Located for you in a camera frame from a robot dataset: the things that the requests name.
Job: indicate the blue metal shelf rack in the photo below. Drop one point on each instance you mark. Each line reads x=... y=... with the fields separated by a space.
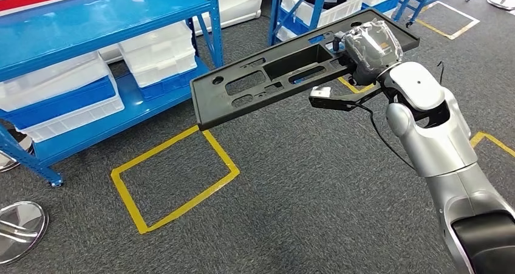
x=274 y=10
x=80 y=22

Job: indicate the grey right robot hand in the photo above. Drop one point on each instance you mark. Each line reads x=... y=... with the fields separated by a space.
x=370 y=46

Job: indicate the yellow floor tape square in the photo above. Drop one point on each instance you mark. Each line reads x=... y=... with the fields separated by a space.
x=177 y=139
x=350 y=88

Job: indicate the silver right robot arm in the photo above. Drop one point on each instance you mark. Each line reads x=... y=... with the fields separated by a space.
x=438 y=143

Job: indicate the chrome stanchion post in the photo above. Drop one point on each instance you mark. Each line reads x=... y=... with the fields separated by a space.
x=20 y=232
x=24 y=141

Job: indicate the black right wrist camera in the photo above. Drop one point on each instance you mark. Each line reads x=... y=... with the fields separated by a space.
x=330 y=102

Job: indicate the black plastic plate frame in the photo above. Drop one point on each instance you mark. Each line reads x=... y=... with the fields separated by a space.
x=205 y=103

